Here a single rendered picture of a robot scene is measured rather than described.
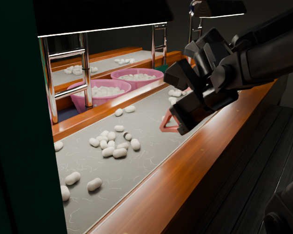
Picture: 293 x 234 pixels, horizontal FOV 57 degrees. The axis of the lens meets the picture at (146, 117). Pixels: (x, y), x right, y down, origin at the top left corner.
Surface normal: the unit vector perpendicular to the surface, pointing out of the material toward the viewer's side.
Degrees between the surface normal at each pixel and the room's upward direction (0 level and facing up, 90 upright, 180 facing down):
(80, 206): 0
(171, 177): 0
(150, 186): 0
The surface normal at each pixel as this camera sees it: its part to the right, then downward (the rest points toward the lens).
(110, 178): 0.00, -0.92
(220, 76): -0.94, 0.14
